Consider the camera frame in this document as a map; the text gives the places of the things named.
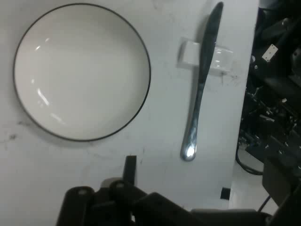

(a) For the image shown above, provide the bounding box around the black equipment on floor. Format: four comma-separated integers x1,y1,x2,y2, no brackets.
235,0,301,165

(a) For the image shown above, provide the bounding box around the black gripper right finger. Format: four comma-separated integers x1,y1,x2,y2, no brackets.
262,156,301,226

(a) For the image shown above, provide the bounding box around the white tag with holes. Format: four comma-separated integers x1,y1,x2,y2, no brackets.
261,44,278,63

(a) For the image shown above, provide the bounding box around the stainless steel table knife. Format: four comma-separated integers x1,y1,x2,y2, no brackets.
180,1,224,162

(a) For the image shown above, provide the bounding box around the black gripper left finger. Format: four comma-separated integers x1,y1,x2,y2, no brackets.
55,155,191,226

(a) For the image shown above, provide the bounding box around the black cable on floor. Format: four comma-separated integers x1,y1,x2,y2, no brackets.
235,148,264,176

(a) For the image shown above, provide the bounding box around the white plate with black rim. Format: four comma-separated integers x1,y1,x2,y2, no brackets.
13,2,151,143

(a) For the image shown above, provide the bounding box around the black tape corner mark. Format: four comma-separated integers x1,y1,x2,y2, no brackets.
220,187,231,200

